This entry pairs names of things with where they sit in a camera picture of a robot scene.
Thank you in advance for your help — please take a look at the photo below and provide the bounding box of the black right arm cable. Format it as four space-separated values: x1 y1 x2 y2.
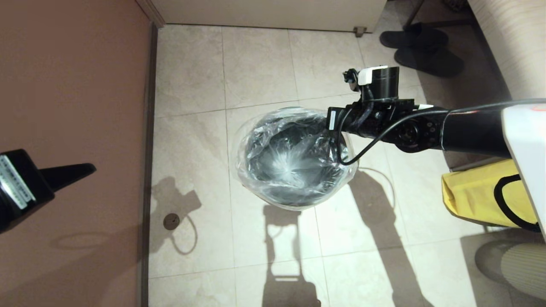
336 98 546 233

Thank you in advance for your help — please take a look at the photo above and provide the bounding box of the beige door frame trim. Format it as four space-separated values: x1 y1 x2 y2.
136 0 166 30

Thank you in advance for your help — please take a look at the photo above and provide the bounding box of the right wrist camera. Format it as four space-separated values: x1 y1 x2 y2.
343 65 401 103

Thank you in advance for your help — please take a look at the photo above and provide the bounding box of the clear plastic trash bag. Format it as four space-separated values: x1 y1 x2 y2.
234 107 358 210

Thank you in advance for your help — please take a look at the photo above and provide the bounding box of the grey round trash bin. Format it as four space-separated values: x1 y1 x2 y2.
249 109 351 209

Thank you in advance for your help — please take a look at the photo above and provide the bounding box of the grey ribbed round object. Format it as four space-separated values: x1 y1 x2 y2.
474 241 546 301

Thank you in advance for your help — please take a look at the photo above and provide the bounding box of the yellow bag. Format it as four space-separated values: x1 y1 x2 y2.
441 159 540 229

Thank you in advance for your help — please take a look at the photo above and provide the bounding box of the beige striped bench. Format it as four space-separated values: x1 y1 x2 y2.
467 0 546 101

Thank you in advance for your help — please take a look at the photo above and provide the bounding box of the white cabinet panel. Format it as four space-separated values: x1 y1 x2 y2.
150 0 387 35

